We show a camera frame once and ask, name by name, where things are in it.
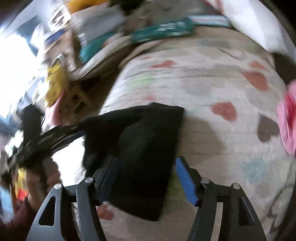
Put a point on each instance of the wooden chair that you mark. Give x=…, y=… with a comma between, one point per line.
x=75, y=104

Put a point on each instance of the teal cloth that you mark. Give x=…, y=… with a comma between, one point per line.
x=92, y=48

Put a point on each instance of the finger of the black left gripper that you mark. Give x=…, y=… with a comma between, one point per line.
x=45, y=146

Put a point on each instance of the light blue patterned pack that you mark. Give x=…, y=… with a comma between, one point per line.
x=211, y=20

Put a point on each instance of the black pants white lettering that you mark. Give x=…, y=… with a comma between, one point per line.
x=144, y=140

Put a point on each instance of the quilted patterned bedspread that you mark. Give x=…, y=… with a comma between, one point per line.
x=229, y=88

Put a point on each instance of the yellow plastic bag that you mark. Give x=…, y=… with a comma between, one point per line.
x=55, y=83

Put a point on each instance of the pink cloth on chair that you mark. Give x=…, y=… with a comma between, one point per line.
x=56, y=114

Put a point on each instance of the person's left hand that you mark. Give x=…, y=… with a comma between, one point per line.
x=39, y=181

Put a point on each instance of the pink striped garment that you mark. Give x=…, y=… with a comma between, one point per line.
x=286, y=119

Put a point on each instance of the white pillow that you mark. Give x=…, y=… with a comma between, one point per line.
x=255, y=20

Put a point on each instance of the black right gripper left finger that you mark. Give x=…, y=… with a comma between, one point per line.
x=69, y=213

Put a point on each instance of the beige folded cushion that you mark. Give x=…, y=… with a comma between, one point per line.
x=93, y=64

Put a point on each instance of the grey bag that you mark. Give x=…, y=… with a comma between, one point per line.
x=158, y=12

